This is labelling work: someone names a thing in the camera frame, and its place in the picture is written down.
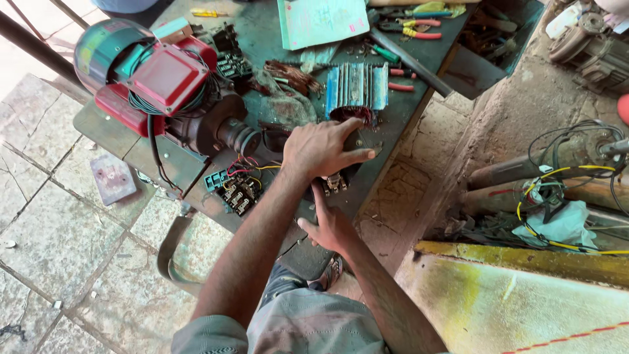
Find grey metal bar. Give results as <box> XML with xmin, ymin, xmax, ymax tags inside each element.
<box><xmin>369</xmin><ymin>27</ymin><xmax>455</xmax><ymax>98</ymax></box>

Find open drawer with tools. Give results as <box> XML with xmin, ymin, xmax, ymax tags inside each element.
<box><xmin>440</xmin><ymin>0</ymin><xmax>547</xmax><ymax>101</ymax></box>

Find square metal plate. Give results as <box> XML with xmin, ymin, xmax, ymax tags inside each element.
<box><xmin>89</xmin><ymin>153</ymin><xmax>138</xmax><ymax>207</ymax></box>

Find rusty pump pipes with wires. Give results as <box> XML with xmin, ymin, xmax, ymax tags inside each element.
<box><xmin>461</xmin><ymin>119</ymin><xmax>629</xmax><ymax>219</ymax></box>

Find dark metal motor part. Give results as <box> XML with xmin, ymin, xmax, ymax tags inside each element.
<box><xmin>343</xmin><ymin>129</ymin><xmax>385</xmax><ymax>164</ymax></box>

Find heap of old motors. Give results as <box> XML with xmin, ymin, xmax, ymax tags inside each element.
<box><xmin>544</xmin><ymin>0</ymin><xmax>629</xmax><ymax>96</ymax></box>

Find pale green paper pad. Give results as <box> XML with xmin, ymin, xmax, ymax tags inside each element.
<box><xmin>277</xmin><ymin>0</ymin><xmax>371</xmax><ymax>51</ymax></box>

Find person's grey shirt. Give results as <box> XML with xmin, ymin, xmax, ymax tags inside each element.
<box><xmin>170</xmin><ymin>289</ymin><xmax>394</xmax><ymax>354</ymax></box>

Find black terminal block with wires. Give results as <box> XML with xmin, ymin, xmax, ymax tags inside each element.
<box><xmin>203</xmin><ymin>156</ymin><xmax>283</xmax><ymax>217</ymax></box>

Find black switch parts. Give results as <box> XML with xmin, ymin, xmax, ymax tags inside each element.
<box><xmin>210</xmin><ymin>22</ymin><xmax>254</xmax><ymax>80</ymax></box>

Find yellow cable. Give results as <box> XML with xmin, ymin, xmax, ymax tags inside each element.
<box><xmin>515</xmin><ymin>165</ymin><xmax>629</xmax><ymax>256</ymax></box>

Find red yellow handled pliers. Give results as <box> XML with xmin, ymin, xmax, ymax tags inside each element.
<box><xmin>378</xmin><ymin>24</ymin><xmax>443</xmax><ymax>41</ymax></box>

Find small metal terminal piece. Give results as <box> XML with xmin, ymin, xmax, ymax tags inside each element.
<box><xmin>321</xmin><ymin>172</ymin><xmax>350</xmax><ymax>197</ymax></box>

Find person's right hand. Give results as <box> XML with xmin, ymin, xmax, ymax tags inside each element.
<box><xmin>297</xmin><ymin>182</ymin><xmax>360</xmax><ymax>257</ymax></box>

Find red string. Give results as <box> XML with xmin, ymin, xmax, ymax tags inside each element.
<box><xmin>500</xmin><ymin>322</ymin><xmax>629</xmax><ymax>354</ymax></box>

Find copper wire bundle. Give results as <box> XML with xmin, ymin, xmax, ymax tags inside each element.
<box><xmin>264</xmin><ymin>60</ymin><xmax>323</xmax><ymax>97</ymax></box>

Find yellow cloth with blue tool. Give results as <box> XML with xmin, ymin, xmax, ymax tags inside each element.
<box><xmin>405</xmin><ymin>1</ymin><xmax>467</xmax><ymax>20</ymax></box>

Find yellow stained slab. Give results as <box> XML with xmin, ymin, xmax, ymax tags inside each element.
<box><xmin>394</xmin><ymin>240</ymin><xmax>629</xmax><ymax>354</ymax></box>

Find pink handled pliers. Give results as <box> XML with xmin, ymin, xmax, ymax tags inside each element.
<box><xmin>397</xmin><ymin>18</ymin><xmax>442</xmax><ymax>29</ymax></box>

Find person's left hand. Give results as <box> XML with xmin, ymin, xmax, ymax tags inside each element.
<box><xmin>281</xmin><ymin>117</ymin><xmax>377</xmax><ymax>181</ymax></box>

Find red and green motor pump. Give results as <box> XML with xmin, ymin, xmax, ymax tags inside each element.
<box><xmin>74</xmin><ymin>19</ymin><xmax>262</xmax><ymax>159</ymax></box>

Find white plastic bag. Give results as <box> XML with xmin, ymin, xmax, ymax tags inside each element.
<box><xmin>511</xmin><ymin>199</ymin><xmax>599</xmax><ymax>250</ymax></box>

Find dark metal pipe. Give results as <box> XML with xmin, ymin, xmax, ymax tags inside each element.
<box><xmin>0</xmin><ymin>10</ymin><xmax>85</xmax><ymax>90</ymax></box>

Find small teal brown box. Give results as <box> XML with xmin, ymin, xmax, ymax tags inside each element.
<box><xmin>151</xmin><ymin>17</ymin><xmax>195</xmax><ymax>46</ymax></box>

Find person's sandal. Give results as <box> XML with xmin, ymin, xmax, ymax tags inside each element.
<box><xmin>309</xmin><ymin>255</ymin><xmax>344</xmax><ymax>292</ymax></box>

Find grey strap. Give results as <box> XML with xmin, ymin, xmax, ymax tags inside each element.
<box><xmin>156</xmin><ymin>214</ymin><xmax>203</xmax><ymax>297</ymax></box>

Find blue finned stator housing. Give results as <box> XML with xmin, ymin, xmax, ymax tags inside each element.
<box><xmin>325</xmin><ymin>61</ymin><xmax>390</xmax><ymax>128</ymax></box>

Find dirty grey rag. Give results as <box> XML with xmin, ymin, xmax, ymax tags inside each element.
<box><xmin>255</xmin><ymin>69</ymin><xmax>318</xmax><ymax>131</ymax></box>

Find person's blue jeans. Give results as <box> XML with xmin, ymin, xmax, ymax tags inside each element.
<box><xmin>259</xmin><ymin>262</ymin><xmax>317</xmax><ymax>311</ymax></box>

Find green handled screwdriver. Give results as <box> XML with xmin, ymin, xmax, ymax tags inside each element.
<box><xmin>366</xmin><ymin>43</ymin><xmax>401</xmax><ymax>64</ymax></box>

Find blue rounded object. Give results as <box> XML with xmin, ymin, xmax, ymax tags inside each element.
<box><xmin>90</xmin><ymin>0</ymin><xmax>159</xmax><ymax>14</ymax></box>

